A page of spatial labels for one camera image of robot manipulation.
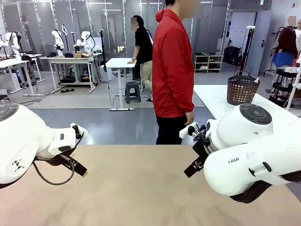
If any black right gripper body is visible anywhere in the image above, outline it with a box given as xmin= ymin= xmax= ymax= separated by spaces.
xmin=192 ymin=139 xmax=214 ymax=163

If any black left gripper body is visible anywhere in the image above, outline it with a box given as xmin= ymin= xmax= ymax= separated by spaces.
xmin=57 ymin=146 xmax=78 ymax=165

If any dark perforated plastic basket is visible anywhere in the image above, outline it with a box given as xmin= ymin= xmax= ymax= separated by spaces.
xmin=227 ymin=70 xmax=261 ymax=106

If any person's right forearm red sleeve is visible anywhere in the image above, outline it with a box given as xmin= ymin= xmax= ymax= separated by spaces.
xmin=173 ymin=77 xmax=195 ymax=115

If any person's right hand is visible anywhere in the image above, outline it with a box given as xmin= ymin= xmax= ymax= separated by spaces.
xmin=184 ymin=110 xmax=195 ymax=126

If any large white table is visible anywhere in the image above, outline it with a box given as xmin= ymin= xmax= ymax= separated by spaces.
xmin=192 ymin=84 xmax=301 ymax=124

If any person in red jacket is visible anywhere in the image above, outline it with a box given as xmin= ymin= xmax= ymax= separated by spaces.
xmin=152 ymin=0 xmax=202 ymax=145

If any white shoe rack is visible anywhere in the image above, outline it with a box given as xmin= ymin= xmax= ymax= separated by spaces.
xmin=193 ymin=54 xmax=223 ymax=73

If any grey plastic stool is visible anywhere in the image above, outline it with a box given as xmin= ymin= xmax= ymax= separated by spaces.
xmin=124 ymin=81 xmax=143 ymax=105

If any white workbench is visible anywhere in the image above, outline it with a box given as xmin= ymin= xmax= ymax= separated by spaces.
xmin=39 ymin=55 xmax=103 ymax=94

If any black shelf cart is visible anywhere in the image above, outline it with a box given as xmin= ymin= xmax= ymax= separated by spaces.
xmin=265 ymin=67 xmax=301 ymax=107

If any flat cardboard box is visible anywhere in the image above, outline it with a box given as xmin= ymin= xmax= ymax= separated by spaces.
xmin=73 ymin=52 xmax=93 ymax=59

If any black suitcase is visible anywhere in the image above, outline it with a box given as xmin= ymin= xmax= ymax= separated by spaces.
xmin=223 ymin=45 xmax=243 ymax=66

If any white standing desk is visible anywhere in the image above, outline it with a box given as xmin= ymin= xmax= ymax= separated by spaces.
xmin=105 ymin=57 xmax=142 ymax=112

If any white lab table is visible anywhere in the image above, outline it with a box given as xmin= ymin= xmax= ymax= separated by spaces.
xmin=0 ymin=53 xmax=47 ymax=97

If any black tripod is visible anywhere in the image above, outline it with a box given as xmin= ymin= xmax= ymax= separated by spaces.
xmin=99 ymin=29 xmax=108 ymax=73

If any black pole stand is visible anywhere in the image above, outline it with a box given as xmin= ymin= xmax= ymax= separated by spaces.
xmin=238 ymin=25 xmax=256 ymax=73

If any person in black shirt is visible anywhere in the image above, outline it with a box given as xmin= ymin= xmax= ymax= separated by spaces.
xmin=127 ymin=15 xmax=154 ymax=102

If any blue hanging garment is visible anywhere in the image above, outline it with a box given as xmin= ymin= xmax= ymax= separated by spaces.
xmin=270 ymin=51 xmax=296 ymax=67

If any grey door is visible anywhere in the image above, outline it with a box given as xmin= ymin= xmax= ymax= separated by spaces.
xmin=251 ymin=10 xmax=272 ymax=76

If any dark red hanging garment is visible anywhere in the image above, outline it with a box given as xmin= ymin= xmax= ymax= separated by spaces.
xmin=271 ymin=26 xmax=299 ymax=60

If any bald background person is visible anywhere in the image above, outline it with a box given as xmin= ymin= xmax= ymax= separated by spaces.
xmin=287 ymin=16 xmax=301 ymax=53

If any thick black left arm hose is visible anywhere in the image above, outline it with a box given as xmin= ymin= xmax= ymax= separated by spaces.
xmin=0 ymin=154 xmax=70 ymax=189

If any thick black arm hose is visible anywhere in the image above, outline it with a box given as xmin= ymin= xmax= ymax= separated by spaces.
xmin=229 ymin=173 xmax=301 ymax=204
xmin=0 ymin=154 xmax=70 ymax=189

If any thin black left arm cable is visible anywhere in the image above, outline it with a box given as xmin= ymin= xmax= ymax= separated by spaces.
xmin=32 ymin=131 xmax=85 ymax=186

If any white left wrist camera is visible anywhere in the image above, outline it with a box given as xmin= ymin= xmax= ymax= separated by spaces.
xmin=70 ymin=122 xmax=89 ymax=140

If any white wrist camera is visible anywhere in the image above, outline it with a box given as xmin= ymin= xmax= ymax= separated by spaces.
xmin=70 ymin=122 xmax=89 ymax=140
xmin=179 ymin=121 xmax=210 ymax=147

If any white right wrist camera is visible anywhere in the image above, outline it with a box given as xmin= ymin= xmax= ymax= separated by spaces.
xmin=179 ymin=121 xmax=210 ymax=147

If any thick black right arm hose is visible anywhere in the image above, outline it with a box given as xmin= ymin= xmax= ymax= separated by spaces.
xmin=229 ymin=173 xmax=301 ymax=204

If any white rack frame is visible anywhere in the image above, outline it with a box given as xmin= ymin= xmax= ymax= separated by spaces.
xmin=285 ymin=66 xmax=301 ymax=112

